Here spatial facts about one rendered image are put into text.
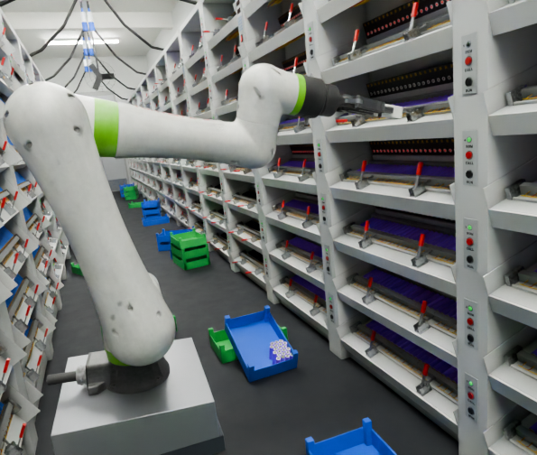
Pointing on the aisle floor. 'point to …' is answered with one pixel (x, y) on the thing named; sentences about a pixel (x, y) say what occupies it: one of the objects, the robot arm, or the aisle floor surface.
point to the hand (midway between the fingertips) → (388, 111)
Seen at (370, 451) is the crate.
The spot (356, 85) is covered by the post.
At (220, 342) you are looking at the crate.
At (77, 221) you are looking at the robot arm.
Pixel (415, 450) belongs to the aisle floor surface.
